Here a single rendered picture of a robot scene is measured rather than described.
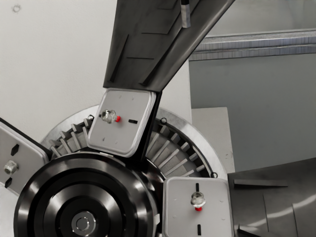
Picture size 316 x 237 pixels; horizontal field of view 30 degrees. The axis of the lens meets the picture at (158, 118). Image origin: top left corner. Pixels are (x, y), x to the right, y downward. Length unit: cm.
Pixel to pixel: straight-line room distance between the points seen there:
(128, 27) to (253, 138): 82
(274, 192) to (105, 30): 35
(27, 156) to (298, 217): 25
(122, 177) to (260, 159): 95
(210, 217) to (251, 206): 4
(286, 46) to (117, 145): 78
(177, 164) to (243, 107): 70
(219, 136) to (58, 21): 49
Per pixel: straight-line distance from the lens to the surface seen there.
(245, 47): 125
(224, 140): 118
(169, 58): 53
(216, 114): 126
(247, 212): 54
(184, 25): 44
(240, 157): 141
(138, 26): 58
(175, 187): 57
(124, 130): 54
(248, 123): 136
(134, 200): 49
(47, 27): 82
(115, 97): 58
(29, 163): 56
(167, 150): 65
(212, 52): 125
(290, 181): 58
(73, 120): 75
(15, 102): 81
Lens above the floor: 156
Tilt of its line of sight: 34 degrees down
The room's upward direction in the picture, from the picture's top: 6 degrees counter-clockwise
